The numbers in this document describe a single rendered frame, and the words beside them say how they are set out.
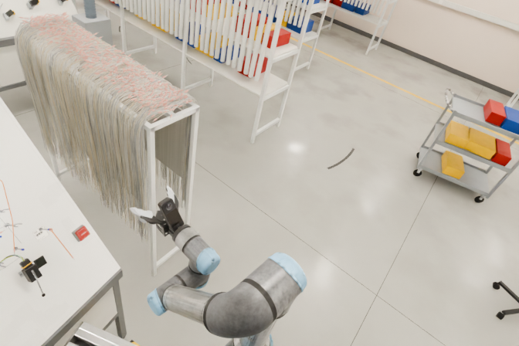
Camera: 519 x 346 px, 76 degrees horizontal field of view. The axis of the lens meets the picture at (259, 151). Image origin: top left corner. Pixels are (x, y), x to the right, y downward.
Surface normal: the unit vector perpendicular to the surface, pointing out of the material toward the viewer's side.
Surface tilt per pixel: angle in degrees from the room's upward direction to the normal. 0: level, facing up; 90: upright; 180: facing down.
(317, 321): 0
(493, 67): 90
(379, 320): 0
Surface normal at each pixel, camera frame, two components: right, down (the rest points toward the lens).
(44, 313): 0.80, -0.12
